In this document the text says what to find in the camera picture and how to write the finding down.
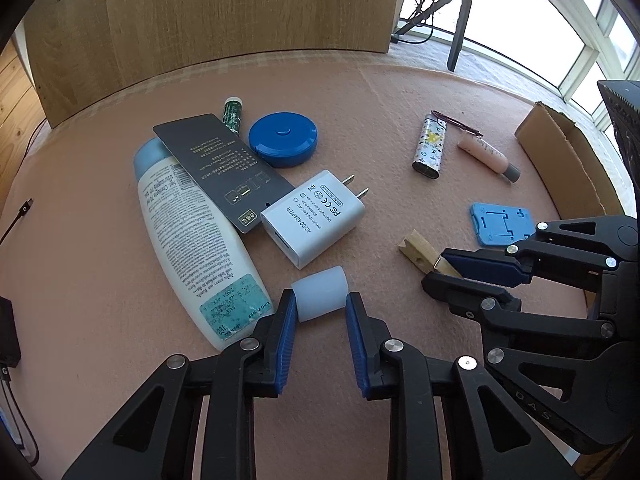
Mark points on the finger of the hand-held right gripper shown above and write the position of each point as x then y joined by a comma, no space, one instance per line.
485,267
470,296

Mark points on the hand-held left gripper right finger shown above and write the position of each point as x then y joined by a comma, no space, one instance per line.
357,347

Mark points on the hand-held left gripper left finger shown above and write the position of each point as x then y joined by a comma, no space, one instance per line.
286,342

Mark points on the blue folding phone stand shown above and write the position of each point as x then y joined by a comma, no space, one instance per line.
482,221

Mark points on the small white cap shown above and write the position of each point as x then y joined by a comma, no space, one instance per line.
320,294

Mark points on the wooden clothespin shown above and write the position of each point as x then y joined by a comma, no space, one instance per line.
417,252

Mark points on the white power adapter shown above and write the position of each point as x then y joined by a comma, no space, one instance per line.
310,220

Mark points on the cardboard box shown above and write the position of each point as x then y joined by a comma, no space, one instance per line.
565,160

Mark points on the dark printed card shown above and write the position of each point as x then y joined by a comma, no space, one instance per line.
215,165

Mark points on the green lip balm tube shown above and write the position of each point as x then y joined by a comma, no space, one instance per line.
233,115

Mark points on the pink cosmetic tube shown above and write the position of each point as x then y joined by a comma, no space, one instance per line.
482,150

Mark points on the patterned lighter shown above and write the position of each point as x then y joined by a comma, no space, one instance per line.
430,147

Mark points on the white lotion bottle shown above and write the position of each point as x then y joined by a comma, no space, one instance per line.
175,250

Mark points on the dark red hair clip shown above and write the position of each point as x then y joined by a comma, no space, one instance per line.
457,121

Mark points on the blue round tape measure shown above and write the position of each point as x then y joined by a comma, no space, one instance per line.
282,137

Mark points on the black tripod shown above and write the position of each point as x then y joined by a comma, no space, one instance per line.
457,35

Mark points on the black box device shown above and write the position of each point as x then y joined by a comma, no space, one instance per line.
7,330

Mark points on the wooden board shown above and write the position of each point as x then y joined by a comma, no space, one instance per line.
200,20

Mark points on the white window frame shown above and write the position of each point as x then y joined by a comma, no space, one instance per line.
574,66

